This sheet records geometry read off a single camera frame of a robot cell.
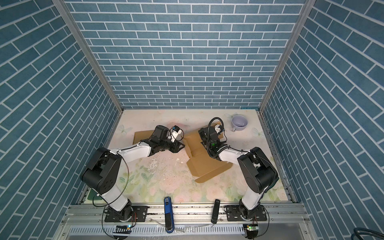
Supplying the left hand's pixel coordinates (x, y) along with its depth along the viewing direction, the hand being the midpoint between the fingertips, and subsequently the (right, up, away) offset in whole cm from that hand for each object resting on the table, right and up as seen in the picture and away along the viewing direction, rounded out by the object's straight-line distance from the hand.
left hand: (182, 144), depth 92 cm
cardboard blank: (+12, -13, +1) cm, 18 cm away
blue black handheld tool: (-4, -35, -20) cm, 40 cm away
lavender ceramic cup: (+40, +14, +19) cm, 46 cm away
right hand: (+10, +11, 0) cm, 15 cm away
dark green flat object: (-47, -26, -13) cm, 55 cm away
